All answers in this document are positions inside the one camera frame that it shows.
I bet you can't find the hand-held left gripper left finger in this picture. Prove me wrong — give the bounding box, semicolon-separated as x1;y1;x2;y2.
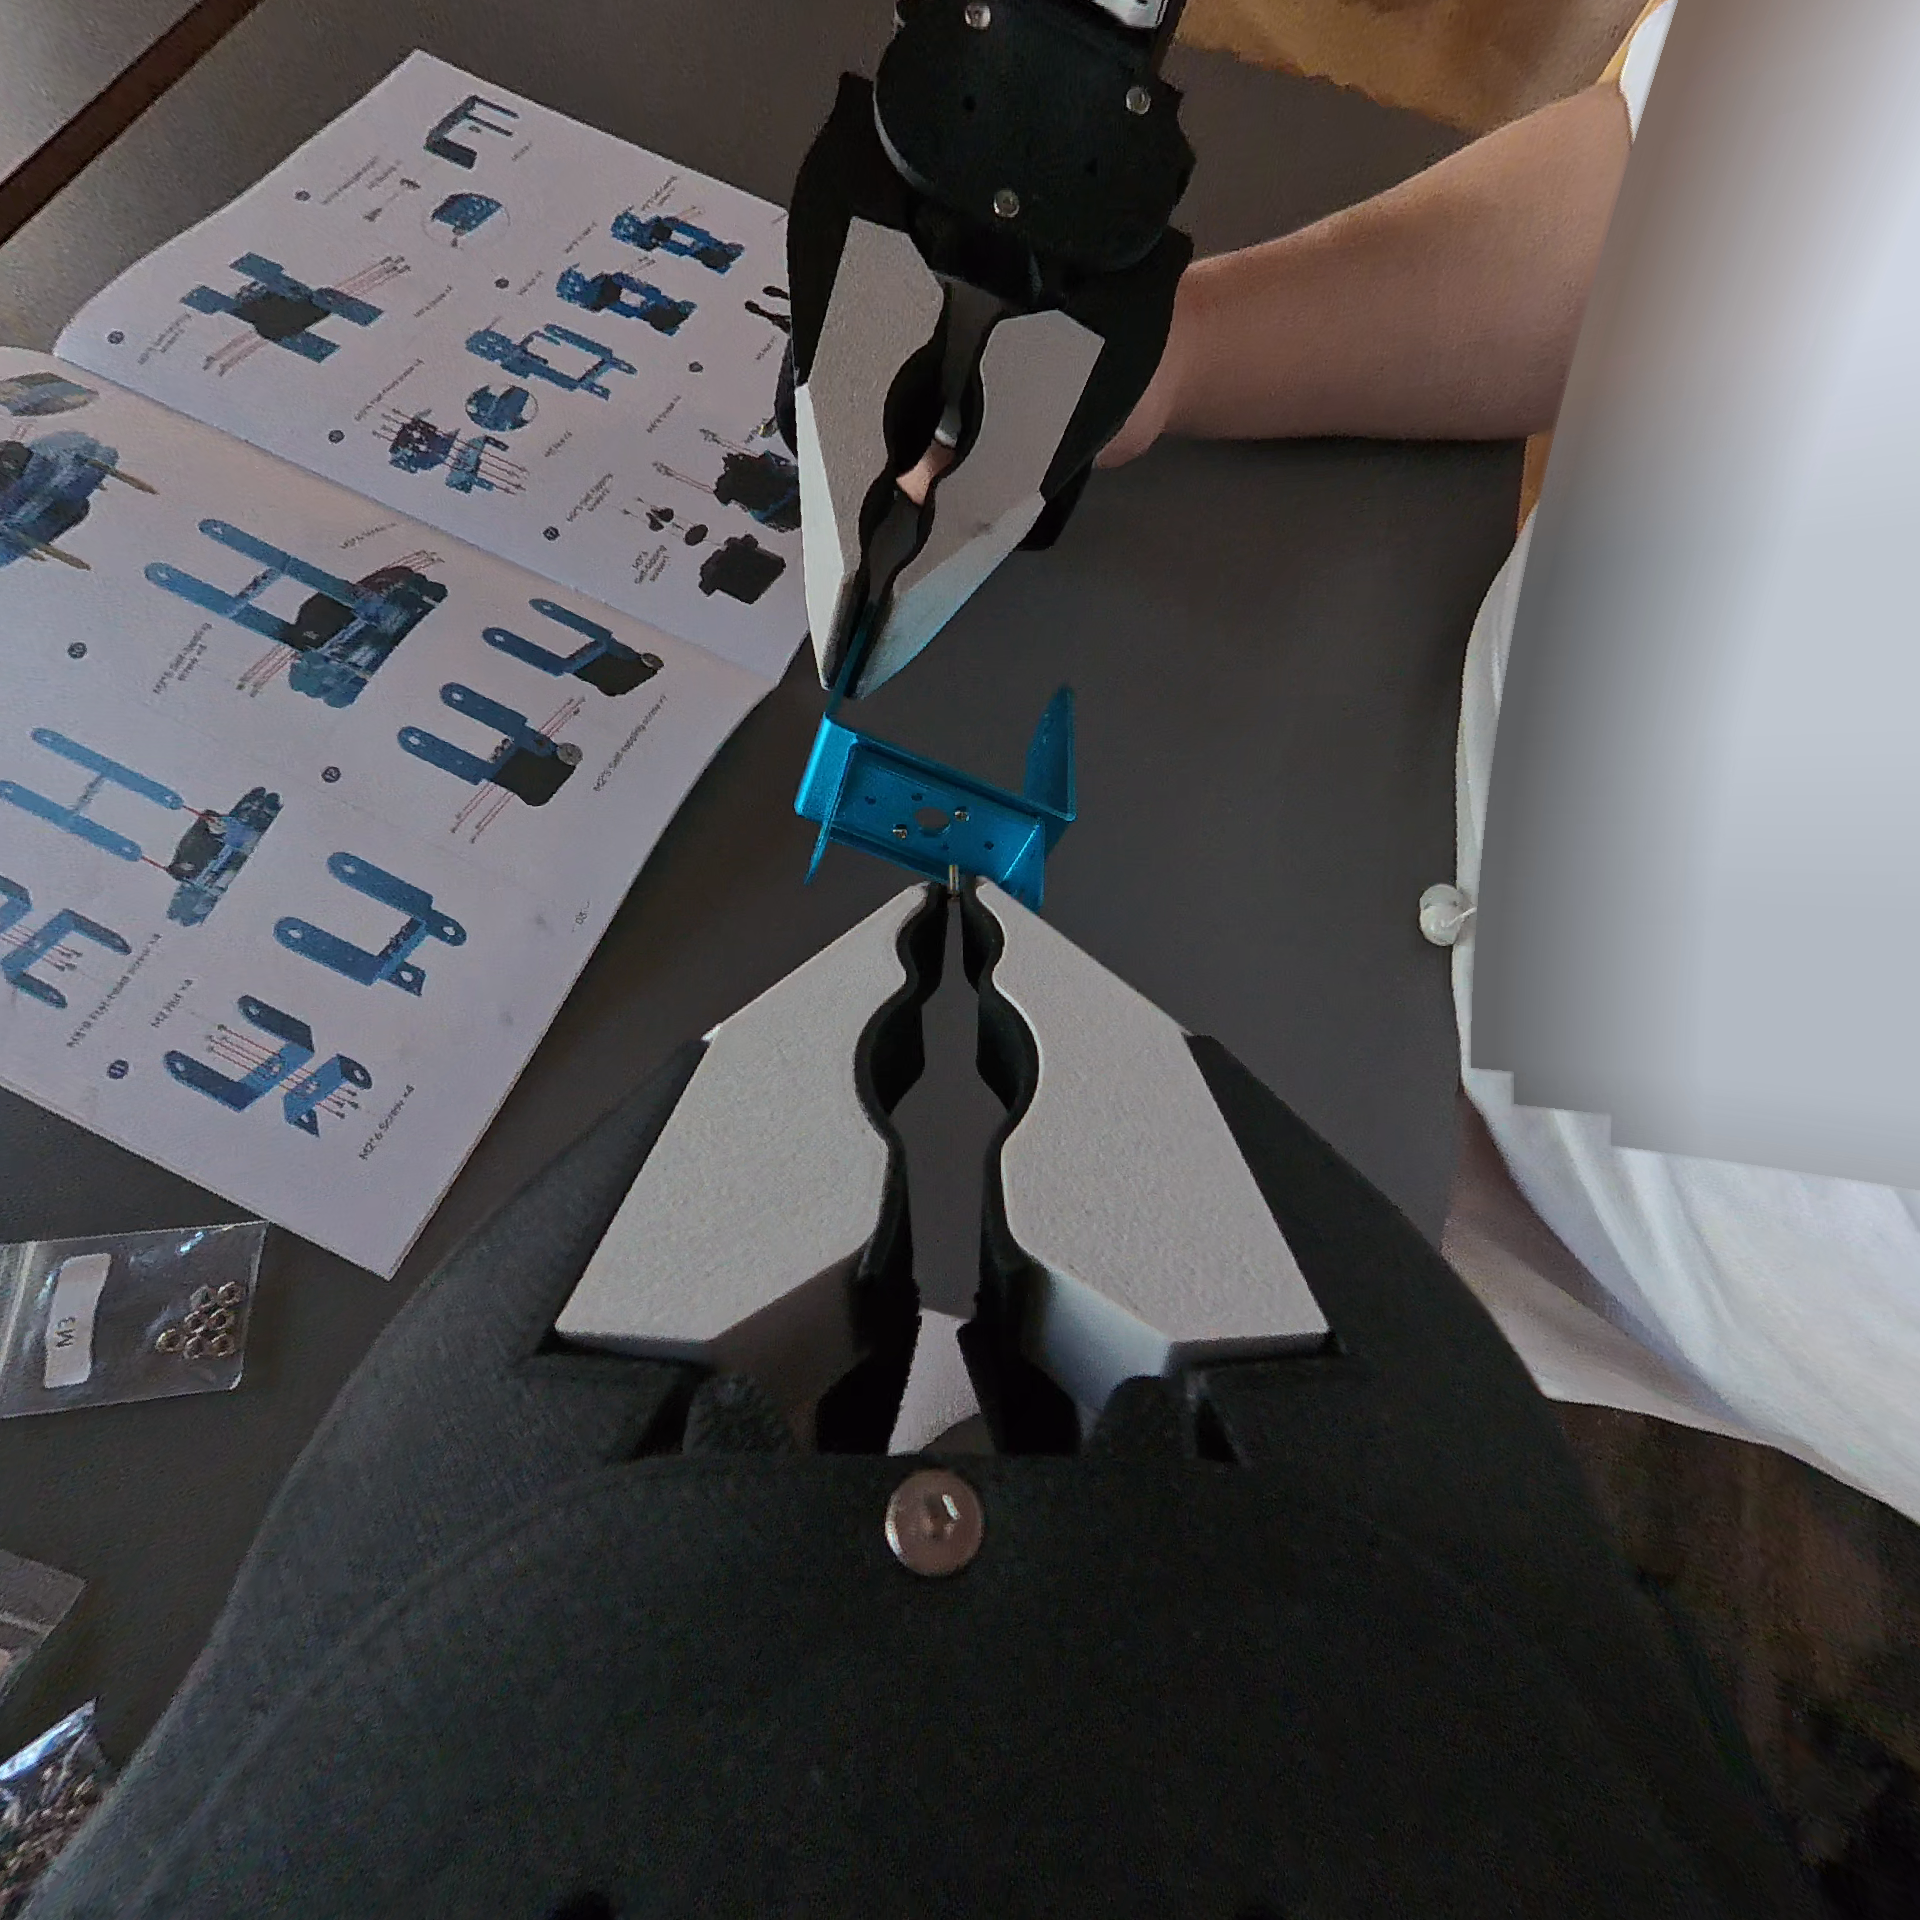
551;886;952;1453

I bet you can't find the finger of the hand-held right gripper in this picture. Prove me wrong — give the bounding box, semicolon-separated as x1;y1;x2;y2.
791;213;959;698
857;314;1108;703

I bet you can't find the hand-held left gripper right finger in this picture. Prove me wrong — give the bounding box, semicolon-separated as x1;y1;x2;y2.
959;881;1329;1453

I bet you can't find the blue metal U bracket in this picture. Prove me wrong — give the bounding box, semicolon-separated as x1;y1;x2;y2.
791;683;1082;914

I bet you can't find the person's right forearm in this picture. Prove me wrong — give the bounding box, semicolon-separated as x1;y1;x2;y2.
1096;82;1636;474

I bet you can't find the dark grey desk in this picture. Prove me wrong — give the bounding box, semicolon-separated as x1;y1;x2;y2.
0;0;1552;1771

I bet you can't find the person's right hand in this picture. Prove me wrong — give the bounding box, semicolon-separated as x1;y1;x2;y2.
896;416;981;513

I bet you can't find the white instruction booklet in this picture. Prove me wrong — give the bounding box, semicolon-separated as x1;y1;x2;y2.
0;51;825;1287

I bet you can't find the person's white shirt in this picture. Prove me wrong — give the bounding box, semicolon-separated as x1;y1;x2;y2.
1441;0;1920;1585

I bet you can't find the group of small screw bags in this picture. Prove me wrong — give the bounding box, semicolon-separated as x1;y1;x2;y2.
0;1224;270;1910

